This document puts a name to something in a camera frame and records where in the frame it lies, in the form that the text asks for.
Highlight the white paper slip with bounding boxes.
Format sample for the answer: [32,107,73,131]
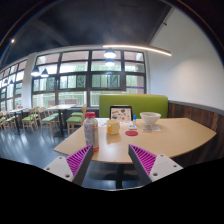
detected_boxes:
[143,124,162,134]

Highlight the group of green-seated wooden chairs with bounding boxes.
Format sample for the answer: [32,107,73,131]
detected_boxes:
[0,105,88,137]

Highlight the yellow cup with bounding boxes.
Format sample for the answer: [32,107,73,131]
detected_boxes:
[106,119,121,136]

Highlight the sticker-covered black tablet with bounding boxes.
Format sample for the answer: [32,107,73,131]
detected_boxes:
[109,105,134,123]

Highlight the white bowl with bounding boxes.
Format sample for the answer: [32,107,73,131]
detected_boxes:
[139,111,162,126]

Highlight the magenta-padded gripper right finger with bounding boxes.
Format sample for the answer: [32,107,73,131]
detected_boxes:
[128,143,184,186]

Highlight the curved linear ceiling light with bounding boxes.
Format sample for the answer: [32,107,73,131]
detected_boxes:
[102,43,173,57]

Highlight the large wooden dining table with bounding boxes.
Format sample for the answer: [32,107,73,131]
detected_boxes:
[46,103,77,138]

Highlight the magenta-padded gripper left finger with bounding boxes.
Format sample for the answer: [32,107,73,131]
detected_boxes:
[43,144,95,187]

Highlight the green upholstered bench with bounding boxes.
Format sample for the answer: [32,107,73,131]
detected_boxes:
[98,93,169,119]

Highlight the small wooden dining table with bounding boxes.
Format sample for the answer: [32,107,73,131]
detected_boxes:
[8,107,29,134]

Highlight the clear red-capped drink bottle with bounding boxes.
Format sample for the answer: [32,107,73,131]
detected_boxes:
[83,111,100,153]

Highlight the group of pendant lamps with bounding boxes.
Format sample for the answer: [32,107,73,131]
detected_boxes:
[30,48,118,78]

